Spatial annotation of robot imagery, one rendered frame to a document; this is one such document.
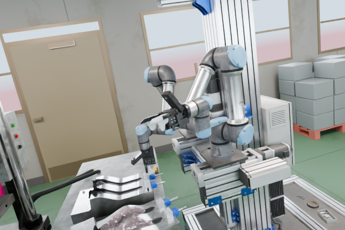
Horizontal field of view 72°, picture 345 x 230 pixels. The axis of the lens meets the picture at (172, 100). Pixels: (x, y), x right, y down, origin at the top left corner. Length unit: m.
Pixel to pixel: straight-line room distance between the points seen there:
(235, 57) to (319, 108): 3.11
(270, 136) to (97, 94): 2.76
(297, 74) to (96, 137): 3.41
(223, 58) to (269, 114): 0.64
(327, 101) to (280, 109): 2.59
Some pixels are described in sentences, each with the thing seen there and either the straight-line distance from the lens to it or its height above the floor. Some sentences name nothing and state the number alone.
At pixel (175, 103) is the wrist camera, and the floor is 1.49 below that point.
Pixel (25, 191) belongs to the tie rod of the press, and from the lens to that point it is 1.76.
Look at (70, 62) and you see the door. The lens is 3.83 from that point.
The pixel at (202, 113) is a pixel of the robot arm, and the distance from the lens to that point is 1.09.
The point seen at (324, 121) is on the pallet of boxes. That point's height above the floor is 0.25.
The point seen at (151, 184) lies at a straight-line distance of 1.59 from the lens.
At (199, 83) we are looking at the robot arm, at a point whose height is 1.51.
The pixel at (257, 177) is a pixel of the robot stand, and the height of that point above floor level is 0.94.
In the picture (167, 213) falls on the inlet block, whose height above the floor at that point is 0.88.
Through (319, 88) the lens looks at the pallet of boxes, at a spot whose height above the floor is 0.80.
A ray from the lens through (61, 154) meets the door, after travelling 4.14.
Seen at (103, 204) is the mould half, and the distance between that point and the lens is 1.60.
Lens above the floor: 1.71
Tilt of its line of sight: 12 degrees down
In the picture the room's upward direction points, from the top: 9 degrees counter-clockwise
